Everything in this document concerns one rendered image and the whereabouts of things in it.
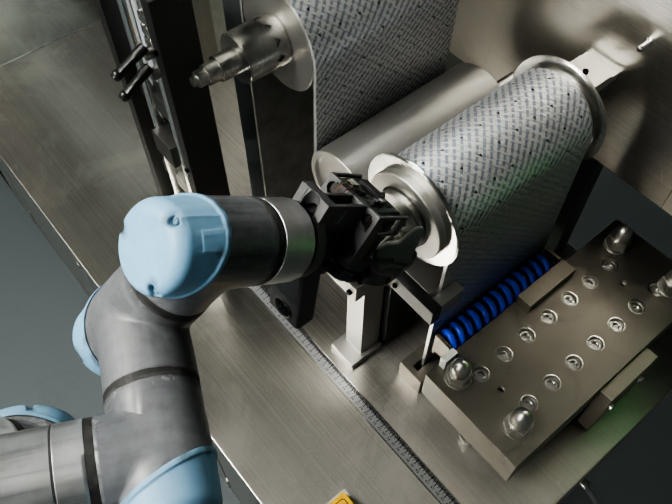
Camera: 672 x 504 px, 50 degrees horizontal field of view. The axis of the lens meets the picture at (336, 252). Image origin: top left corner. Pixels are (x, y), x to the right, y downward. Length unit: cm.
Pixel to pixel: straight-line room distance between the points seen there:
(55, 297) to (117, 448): 184
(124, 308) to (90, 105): 95
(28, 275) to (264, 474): 153
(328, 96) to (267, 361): 43
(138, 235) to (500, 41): 70
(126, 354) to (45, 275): 185
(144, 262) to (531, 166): 48
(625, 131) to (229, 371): 65
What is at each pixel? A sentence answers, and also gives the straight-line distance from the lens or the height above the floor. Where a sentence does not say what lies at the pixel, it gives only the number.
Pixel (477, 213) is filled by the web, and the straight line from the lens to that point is 81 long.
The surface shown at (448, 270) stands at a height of 119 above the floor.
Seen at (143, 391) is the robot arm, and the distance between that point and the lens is 56.
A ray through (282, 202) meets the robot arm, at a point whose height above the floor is 143.
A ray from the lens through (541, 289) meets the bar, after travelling 104.
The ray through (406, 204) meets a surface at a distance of 78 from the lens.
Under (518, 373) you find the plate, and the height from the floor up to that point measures 103.
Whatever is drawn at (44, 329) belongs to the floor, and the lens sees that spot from 232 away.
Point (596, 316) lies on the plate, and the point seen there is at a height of 103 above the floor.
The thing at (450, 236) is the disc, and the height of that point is 127.
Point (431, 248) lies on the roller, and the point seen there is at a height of 124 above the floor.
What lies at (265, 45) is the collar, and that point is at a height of 136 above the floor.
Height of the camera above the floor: 191
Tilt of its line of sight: 56 degrees down
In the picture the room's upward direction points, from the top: straight up
